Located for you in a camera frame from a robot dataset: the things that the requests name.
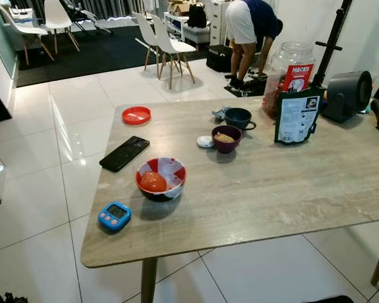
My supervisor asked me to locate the beige food piece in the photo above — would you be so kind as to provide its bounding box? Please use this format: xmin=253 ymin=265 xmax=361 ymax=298
xmin=215 ymin=132 xmax=236 ymax=143

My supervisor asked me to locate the black rug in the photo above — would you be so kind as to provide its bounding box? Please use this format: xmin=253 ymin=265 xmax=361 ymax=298
xmin=16 ymin=25 xmax=231 ymax=88

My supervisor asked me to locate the white drawer cabinet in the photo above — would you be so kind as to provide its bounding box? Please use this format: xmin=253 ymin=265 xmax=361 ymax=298
xmin=208 ymin=0 xmax=229 ymax=46

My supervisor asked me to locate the black backpack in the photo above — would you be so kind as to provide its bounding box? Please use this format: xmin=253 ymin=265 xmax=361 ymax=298
xmin=186 ymin=3 xmax=208 ymax=29

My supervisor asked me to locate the purple bowl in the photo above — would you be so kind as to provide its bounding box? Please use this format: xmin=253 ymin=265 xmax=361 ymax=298
xmin=212 ymin=125 xmax=243 ymax=155

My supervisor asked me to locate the black case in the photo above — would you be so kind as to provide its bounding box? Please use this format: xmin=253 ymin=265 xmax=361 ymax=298
xmin=206 ymin=44 xmax=234 ymax=73

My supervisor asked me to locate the clear jar with red label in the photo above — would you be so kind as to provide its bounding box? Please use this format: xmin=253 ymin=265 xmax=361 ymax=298
xmin=262 ymin=41 xmax=316 ymax=119

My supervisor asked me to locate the cardboard box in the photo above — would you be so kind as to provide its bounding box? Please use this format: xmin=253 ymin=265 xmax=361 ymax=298
xmin=167 ymin=0 xmax=190 ymax=16

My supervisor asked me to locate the light wooden table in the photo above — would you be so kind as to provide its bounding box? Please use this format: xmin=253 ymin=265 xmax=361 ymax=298
xmin=80 ymin=95 xmax=379 ymax=303

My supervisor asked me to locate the low white shelf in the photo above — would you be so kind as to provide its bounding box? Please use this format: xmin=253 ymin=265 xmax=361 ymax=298
xmin=163 ymin=11 xmax=209 ymax=44

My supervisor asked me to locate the red round lid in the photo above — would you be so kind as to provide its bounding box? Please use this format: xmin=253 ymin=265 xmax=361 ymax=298
xmin=121 ymin=106 xmax=152 ymax=126

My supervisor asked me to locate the red and white bowl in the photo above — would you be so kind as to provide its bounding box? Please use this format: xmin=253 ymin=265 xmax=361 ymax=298
xmin=135 ymin=157 xmax=187 ymax=203

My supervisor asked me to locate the dark green pouch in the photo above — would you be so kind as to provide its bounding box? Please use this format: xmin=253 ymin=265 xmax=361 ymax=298
xmin=274 ymin=86 xmax=327 ymax=145

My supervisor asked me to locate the orange-red tomato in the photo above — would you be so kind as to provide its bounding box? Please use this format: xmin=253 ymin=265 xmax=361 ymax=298
xmin=140 ymin=172 xmax=168 ymax=194

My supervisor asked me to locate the black smartphone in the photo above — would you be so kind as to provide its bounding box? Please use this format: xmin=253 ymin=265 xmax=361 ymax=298
xmin=99 ymin=136 xmax=151 ymax=174

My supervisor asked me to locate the small white cap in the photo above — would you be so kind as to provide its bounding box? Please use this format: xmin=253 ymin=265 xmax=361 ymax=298
xmin=197 ymin=135 xmax=215 ymax=149

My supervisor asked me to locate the grey round appliance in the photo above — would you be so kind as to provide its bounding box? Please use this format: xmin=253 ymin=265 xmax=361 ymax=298
xmin=321 ymin=70 xmax=374 ymax=124

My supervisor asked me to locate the blue digital timer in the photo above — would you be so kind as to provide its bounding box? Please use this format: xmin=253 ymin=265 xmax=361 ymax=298
xmin=97 ymin=201 xmax=133 ymax=232

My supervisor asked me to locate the grey curtain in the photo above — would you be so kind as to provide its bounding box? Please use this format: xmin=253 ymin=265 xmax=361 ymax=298
xmin=13 ymin=0 xmax=146 ymax=18

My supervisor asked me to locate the black folding frame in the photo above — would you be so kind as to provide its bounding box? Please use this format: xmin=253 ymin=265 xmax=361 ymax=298
xmin=61 ymin=0 xmax=113 ymax=35

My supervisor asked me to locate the person in white shorts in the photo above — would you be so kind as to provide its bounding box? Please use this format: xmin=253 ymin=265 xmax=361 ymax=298
xmin=224 ymin=0 xmax=284 ymax=89

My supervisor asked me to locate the black stand pole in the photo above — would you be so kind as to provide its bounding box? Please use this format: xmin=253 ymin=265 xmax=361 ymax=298
xmin=310 ymin=0 xmax=354 ymax=89

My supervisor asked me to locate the dark blue cup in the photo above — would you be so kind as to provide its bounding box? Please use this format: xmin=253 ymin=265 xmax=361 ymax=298
xmin=224 ymin=107 xmax=257 ymax=132

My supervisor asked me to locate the white chair with wooden legs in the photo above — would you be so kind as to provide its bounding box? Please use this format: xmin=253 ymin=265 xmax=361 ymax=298
xmin=0 ymin=3 xmax=54 ymax=64
xmin=152 ymin=16 xmax=196 ymax=90
xmin=43 ymin=0 xmax=81 ymax=52
xmin=134 ymin=11 xmax=162 ymax=71

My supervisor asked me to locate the crumpled grey wrapper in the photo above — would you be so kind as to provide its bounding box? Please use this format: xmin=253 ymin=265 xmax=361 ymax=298
xmin=212 ymin=106 xmax=231 ymax=122

